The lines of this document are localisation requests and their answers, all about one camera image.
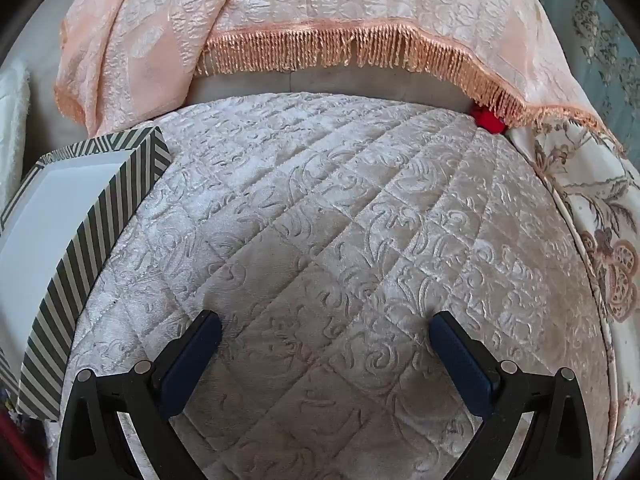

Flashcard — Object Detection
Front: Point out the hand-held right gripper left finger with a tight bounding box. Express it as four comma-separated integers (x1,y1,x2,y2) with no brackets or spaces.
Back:
56,309,223,480

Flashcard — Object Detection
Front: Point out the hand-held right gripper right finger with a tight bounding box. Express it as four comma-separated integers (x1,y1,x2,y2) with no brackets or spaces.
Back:
430,310,596,480

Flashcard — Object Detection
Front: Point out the cream quilted cover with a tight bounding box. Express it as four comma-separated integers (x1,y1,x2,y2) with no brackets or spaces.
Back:
47,92,617,480

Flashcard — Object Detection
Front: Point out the floral print cushion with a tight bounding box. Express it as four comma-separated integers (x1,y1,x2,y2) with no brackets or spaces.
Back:
505,119,640,480

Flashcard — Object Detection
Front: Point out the small red object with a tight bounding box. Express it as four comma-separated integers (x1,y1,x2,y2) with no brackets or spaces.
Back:
473,105,507,135

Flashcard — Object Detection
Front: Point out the white round fringed pillow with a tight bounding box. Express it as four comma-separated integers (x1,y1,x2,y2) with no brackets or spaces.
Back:
0,66,34,208

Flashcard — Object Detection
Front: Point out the grey sofa backrest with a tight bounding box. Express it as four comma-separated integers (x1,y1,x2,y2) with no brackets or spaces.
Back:
190,67,483,113

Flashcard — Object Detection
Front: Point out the pink fringed pillow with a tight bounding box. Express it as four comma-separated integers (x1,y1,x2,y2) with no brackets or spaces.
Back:
56,0,623,153

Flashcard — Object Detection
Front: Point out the teal floral fabric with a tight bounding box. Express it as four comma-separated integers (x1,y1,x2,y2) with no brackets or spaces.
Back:
520,0,640,161

